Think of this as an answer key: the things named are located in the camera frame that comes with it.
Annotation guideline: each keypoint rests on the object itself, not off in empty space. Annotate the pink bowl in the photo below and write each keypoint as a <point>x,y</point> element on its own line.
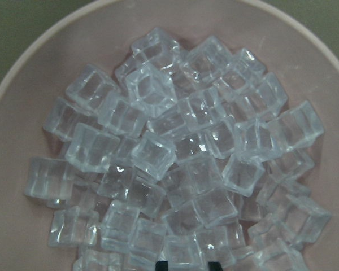
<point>101,33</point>

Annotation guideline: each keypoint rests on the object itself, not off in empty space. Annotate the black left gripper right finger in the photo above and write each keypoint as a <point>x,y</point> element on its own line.
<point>214,266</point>

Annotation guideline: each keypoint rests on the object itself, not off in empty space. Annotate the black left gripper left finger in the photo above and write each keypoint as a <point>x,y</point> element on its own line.
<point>161,266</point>

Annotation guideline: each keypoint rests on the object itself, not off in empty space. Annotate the pile of clear ice cubes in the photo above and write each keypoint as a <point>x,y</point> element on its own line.
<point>182,156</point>

